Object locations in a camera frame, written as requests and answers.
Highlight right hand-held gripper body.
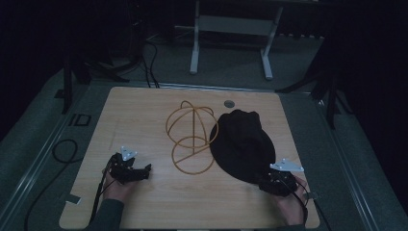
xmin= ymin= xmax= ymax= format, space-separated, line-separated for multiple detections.
xmin=263 ymin=158 xmax=305 ymax=197

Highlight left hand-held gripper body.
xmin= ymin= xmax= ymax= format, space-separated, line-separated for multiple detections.
xmin=107 ymin=145 xmax=142 ymax=186

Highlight black bucket hat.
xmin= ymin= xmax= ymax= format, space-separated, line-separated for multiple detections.
xmin=209 ymin=109 xmax=277 ymax=186

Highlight person's left hand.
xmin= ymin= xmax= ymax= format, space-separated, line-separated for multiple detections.
xmin=102 ymin=172 xmax=138 ymax=203

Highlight person's right hand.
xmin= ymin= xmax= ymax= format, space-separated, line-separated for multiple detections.
xmin=274 ymin=175 xmax=309 ymax=226

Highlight black tripod stand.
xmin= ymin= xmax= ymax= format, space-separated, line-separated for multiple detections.
xmin=53 ymin=47 xmax=143 ymax=116
xmin=274 ymin=35 xmax=354 ymax=130

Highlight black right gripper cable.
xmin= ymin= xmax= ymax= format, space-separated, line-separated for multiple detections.
xmin=278 ymin=179 xmax=310 ymax=225

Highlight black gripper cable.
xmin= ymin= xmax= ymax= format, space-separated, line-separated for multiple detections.
xmin=278 ymin=179 xmax=310 ymax=225
xmin=89 ymin=157 xmax=117 ymax=224

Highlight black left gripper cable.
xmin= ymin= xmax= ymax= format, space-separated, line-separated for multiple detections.
xmin=89 ymin=157 xmax=117 ymax=224

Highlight gold wire hat stand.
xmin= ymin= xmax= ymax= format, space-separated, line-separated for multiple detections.
xmin=165 ymin=100 xmax=220 ymax=176

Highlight black looped floor cable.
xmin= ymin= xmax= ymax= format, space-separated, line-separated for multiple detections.
xmin=23 ymin=138 xmax=80 ymax=231

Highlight black background cables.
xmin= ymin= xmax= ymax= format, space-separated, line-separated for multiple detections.
xmin=140 ymin=32 xmax=161 ymax=90

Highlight white metal desk frame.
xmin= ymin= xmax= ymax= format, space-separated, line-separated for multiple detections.
xmin=174 ymin=0 xmax=321 ymax=82

